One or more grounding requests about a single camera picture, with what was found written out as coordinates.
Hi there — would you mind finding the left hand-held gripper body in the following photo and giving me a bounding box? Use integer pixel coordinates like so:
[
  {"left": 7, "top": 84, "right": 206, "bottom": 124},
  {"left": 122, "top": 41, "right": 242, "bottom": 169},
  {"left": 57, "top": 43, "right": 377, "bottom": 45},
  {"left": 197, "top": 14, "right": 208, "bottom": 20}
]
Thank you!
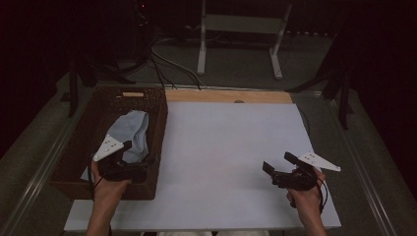
[{"left": 92, "top": 134, "right": 149, "bottom": 184}]

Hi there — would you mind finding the thin black cable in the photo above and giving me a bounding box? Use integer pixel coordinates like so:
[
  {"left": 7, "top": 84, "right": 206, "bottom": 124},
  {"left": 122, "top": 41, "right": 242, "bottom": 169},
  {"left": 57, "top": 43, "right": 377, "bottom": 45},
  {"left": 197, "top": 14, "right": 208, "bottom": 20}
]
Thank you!
[{"left": 298, "top": 109, "right": 312, "bottom": 136}]

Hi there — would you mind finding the white table mat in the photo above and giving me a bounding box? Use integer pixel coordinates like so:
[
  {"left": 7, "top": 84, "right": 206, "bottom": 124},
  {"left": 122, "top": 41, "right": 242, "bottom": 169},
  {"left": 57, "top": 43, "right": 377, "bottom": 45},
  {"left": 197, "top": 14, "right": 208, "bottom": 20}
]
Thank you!
[{"left": 63, "top": 101, "right": 342, "bottom": 232}]

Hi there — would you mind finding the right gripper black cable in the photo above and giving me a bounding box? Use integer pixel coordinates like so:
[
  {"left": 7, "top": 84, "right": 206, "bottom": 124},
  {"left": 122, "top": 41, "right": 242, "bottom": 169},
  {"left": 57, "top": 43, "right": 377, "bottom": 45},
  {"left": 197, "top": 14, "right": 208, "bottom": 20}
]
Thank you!
[{"left": 315, "top": 178, "right": 329, "bottom": 214}]

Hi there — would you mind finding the metal frame rail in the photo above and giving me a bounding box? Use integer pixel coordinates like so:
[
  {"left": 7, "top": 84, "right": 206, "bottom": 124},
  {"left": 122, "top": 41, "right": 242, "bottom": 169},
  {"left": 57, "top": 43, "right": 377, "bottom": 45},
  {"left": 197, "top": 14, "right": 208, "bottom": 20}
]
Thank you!
[
  {"left": 0, "top": 94, "right": 87, "bottom": 236},
  {"left": 328, "top": 97, "right": 399, "bottom": 236}
]

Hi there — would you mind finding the person's left hand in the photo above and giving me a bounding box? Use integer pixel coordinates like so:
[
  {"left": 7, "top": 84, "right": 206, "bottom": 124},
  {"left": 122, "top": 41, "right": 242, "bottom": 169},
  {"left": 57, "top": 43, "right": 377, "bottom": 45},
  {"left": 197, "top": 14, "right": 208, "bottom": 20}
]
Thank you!
[{"left": 90, "top": 160, "right": 131, "bottom": 211}]

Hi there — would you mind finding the person's right hand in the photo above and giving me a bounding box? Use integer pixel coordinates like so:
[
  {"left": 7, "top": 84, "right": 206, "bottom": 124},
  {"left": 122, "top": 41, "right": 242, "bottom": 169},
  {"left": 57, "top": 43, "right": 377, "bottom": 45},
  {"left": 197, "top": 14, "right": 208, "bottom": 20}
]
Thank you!
[{"left": 286, "top": 166, "right": 328, "bottom": 221}]

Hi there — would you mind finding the brown wicker basket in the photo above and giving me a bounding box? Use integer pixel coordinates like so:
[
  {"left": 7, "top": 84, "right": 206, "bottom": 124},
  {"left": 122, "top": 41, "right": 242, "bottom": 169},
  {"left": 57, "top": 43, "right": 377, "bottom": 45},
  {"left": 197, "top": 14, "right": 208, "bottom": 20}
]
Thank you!
[{"left": 48, "top": 87, "right": 169, "bottom": 201}]

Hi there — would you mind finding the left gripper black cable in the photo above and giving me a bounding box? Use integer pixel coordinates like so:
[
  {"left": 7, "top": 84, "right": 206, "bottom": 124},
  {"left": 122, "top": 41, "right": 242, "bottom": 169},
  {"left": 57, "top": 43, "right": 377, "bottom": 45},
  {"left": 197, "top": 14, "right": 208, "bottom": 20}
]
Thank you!
[{"left": 87, "top": 151, "right": 100, "bottom": 202}]

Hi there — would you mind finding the black floor stand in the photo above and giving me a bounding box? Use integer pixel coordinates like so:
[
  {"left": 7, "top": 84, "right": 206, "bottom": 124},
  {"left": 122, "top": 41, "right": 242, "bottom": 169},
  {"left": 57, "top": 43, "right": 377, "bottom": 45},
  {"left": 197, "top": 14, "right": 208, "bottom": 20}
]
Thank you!
[
  {"left": 60, "top": 58, "right": 137, "bottom": 119},
  {"left": 284, "top": 19, "right": 358, "bottom": 131}
]

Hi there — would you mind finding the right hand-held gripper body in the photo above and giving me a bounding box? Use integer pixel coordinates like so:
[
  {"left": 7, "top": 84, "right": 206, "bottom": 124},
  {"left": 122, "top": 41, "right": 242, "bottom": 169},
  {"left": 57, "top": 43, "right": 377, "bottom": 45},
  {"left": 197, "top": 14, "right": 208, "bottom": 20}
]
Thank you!
[{"left": 270, "top": 150, "right": 342, "bottom": 192}]

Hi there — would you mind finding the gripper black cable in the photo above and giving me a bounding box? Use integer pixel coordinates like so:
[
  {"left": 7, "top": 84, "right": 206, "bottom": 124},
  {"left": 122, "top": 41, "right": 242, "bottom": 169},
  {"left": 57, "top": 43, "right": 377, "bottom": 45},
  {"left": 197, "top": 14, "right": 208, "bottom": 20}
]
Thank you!
[
  {"left": 315, "top": 178, "right": 329, "bottom": 214},
  {"left": 87, "top": 151, "right": 100, "bottom": 202}
]

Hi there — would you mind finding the bundle of floor cables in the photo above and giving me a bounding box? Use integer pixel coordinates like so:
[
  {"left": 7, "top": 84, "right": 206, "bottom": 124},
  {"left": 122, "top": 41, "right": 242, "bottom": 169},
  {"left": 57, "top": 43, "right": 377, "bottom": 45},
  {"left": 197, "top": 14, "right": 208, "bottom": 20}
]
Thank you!
[{"left": 149, "top": 37, "right": 206, "bottom": 91}]

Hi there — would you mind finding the white metal stand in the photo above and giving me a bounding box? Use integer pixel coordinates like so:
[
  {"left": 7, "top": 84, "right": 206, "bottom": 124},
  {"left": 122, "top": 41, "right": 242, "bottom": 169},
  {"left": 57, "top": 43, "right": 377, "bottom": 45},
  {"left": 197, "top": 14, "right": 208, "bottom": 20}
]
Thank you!
[{"left": 196, "top": 0, "right": 293, "bottom": 81}]

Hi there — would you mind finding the light blue garment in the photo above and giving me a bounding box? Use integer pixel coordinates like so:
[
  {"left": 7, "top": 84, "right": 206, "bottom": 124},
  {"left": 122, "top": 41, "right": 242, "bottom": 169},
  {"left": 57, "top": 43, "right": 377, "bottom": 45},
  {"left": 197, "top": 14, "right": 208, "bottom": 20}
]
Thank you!
[{"left": 80, "top": 109, "right": 150, "bottom": 182}]

